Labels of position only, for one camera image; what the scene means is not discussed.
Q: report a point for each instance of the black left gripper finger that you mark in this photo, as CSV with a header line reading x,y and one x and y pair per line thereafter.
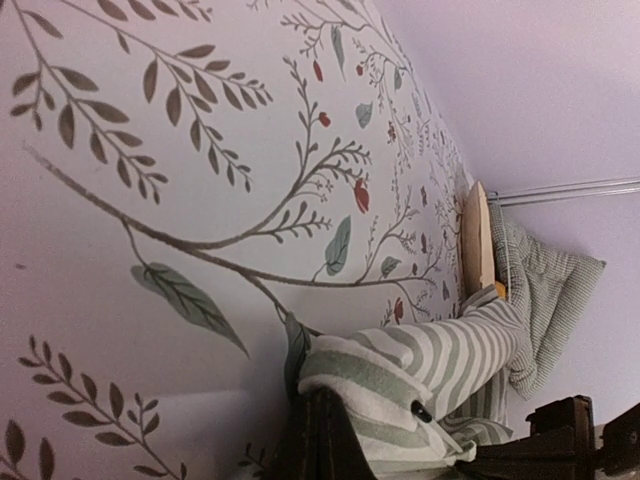
x,y
318,442

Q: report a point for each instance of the green striped pet tent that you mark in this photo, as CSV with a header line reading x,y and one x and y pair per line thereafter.
x,y
378,373

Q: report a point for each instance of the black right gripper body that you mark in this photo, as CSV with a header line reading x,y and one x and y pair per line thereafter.
x,y
563,444

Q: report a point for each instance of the floral table mat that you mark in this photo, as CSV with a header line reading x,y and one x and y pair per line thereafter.
x,y
191,193

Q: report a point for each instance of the green checked cushion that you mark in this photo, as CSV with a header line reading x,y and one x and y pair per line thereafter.
x,y
549,288

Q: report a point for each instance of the yellow double pet bowl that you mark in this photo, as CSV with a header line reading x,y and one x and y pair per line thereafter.
x,y
501,290

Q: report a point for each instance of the round wooden floral plate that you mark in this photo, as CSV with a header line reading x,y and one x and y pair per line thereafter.
x,y
478,262

